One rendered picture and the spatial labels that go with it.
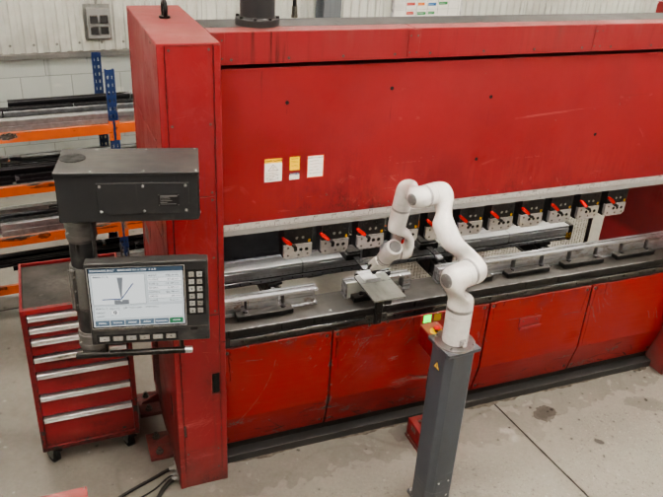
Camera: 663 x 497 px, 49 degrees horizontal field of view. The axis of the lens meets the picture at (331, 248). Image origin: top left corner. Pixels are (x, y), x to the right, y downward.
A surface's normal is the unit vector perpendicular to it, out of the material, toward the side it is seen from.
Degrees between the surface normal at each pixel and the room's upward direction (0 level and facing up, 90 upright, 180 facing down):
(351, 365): 90
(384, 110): 90
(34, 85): 90
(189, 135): 90
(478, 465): 0
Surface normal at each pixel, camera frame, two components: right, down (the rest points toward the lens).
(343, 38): 0.36, 0.45
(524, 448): 0.05, -0.89
